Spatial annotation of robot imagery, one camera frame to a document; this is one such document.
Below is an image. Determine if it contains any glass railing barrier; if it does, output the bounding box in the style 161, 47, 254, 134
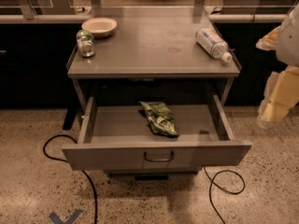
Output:
0, 0, 299, 23

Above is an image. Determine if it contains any black cable right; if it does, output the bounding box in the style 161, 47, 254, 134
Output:
203, 166, 246, 224

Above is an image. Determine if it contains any grey metal counter cabinet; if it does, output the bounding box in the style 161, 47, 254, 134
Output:
65, 7, 243, 182

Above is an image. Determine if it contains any blue tape floor marker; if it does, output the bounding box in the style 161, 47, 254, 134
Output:
49, 209, 82, 224

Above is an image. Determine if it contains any green soda can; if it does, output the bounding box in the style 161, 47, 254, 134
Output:
76, 30, 95, 58

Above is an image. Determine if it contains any green jalapeno chip bag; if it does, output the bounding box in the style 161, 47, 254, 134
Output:
140, 102, 179, 137

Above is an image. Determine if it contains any black metal drawer handle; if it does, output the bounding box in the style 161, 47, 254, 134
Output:
143, 151, 175, 162

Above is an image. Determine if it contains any clear plastic water bottle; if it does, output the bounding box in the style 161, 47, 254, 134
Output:
195, 28, 233, 63

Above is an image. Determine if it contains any black cable left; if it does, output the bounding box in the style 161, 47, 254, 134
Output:
42, 133, 99, 224

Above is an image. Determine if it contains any grey open top drawer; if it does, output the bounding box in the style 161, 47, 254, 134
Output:
62, 96, 251, 174

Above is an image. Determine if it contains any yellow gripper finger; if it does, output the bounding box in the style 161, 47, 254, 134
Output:
256, 26, 280, 51
257, 65, 299, 129

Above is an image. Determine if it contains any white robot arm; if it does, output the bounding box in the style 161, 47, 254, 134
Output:
256, 5, 299, 129

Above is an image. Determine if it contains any beige ceramic bowl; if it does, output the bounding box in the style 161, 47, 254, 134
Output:
81, 18, 117, 38

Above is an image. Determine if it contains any black cable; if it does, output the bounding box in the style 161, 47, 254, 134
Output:
42, 133, 99, 224
203, 166, 246, 224

